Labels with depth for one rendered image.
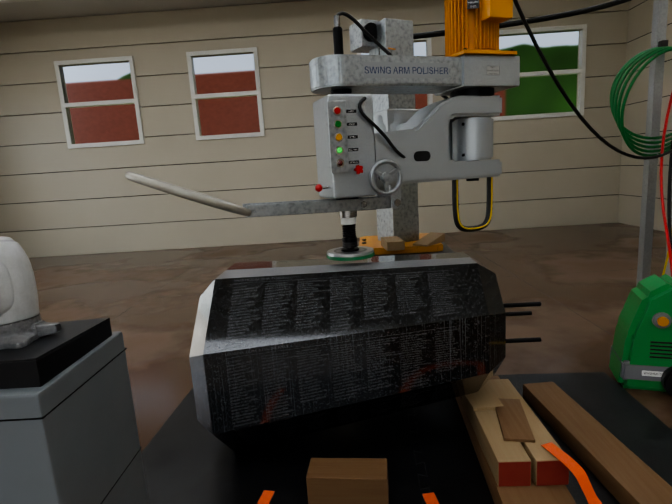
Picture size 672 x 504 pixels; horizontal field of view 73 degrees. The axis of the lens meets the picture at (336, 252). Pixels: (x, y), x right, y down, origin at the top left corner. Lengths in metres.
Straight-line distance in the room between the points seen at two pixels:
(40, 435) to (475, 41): 2.09
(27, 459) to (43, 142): 8.46
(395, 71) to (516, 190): 6.72
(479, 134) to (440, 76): 0.33
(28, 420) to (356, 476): 1.09
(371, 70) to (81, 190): 7.74
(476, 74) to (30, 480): 2.09
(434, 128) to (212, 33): 6.80
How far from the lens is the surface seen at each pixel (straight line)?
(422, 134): 2.07
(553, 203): 8.87
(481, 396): 2.18
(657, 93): 4.00
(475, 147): 2.24
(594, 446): 2.22
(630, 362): 2.86
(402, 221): 2.76
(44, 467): 1.32
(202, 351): 1.84
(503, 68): 2.31
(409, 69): 2.06
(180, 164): 8.55
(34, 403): 1.25
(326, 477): 1.85
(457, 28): 2.32
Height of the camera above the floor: 1.25
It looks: 10 degrees down
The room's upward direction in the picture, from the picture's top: 4 degrees counter-clockwise
